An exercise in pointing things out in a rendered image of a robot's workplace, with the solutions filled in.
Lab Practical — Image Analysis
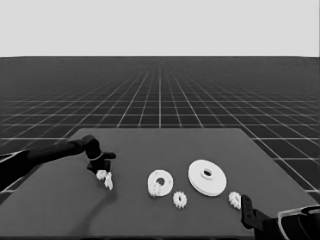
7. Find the large thick white disc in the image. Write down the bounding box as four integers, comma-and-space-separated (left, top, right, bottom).
187, 159, 228, 197

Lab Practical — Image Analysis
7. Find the small white toothed gear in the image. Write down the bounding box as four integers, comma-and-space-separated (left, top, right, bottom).
172, 190, 188, 210

